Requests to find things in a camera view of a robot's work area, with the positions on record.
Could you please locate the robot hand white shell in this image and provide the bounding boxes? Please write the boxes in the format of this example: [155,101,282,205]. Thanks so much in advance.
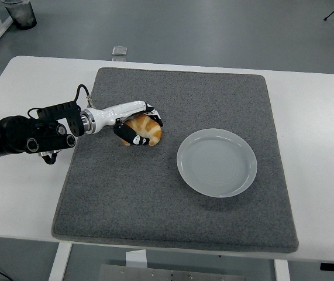
[88,100,164,147]

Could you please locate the croissant bread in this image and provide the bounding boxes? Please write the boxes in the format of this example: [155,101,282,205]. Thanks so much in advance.
[122,114,163,146]

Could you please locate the grey round plate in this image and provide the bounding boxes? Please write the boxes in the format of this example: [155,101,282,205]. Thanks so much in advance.
[175,128,257,197]

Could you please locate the grey metal plate with screws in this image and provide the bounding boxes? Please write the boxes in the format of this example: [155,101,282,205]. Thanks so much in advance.
[98,264,223,281]

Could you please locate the grey felt mat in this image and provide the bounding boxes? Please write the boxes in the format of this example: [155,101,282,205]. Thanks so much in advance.
[51,67,299,254]

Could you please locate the dark trash bin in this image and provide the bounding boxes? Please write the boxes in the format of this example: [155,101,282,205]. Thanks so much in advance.
[4,0,37,30]

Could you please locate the white table leg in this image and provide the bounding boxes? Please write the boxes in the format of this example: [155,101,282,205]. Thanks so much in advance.
[48,242,73,281]
[274,259,291,281]

